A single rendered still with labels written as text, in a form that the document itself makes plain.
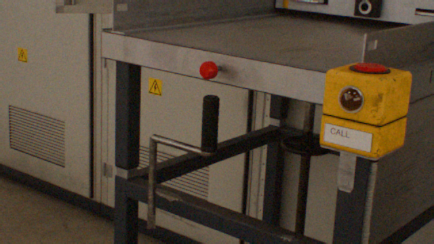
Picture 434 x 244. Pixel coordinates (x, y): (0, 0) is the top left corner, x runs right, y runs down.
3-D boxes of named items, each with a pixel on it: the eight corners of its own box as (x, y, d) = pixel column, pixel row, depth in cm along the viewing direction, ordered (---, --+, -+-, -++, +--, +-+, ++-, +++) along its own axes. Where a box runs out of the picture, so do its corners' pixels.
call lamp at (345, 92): (357, 117, 81) (361, 89, 80) (331, 112, 83) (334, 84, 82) (363, 115, 82) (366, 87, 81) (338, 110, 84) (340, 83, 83)
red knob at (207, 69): (210, 81, 120) (211, 63, 119) (196, 78, 122) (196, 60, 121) (226, 78, 123) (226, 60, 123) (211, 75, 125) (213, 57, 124)
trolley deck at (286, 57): (376, 117, 106) (381, 79, 105) (101, 57, 143) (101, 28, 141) (509, 64, 158) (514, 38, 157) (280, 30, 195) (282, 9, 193)
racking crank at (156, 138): (141, 227, 139) (144, 83, 131) (152, 222, 142) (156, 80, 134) (205, 253, 130) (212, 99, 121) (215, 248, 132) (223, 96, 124)
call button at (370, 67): (376, 83, 83) (378, 70, 82) (346, 77, 85) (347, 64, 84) (390, 78, 86) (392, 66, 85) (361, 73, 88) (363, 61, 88)
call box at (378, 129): (376, 162, 82) (385, 78, 79) (317, 147, 87) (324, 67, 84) (404, 148, 88) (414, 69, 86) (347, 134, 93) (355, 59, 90)
